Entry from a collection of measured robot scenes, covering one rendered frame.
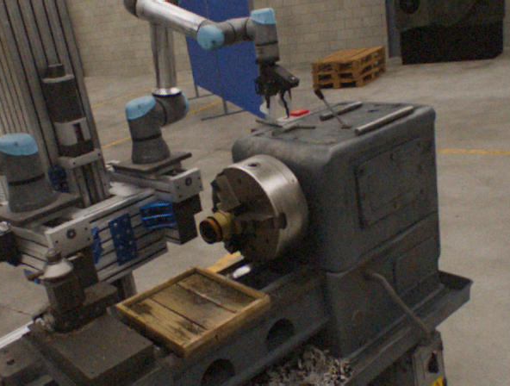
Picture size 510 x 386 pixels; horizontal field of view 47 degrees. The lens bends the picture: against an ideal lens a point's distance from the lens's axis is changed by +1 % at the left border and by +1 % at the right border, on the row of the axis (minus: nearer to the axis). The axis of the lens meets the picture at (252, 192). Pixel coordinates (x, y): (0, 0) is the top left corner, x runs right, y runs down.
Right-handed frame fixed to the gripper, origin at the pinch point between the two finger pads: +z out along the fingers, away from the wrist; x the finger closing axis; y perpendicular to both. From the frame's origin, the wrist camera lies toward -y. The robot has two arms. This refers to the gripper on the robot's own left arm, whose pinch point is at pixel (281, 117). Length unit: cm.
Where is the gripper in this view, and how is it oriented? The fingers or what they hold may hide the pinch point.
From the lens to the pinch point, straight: 199.4
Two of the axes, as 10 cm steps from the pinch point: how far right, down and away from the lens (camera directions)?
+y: -6.5, -1.5, 7.4
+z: 1.5, 9.3, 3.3
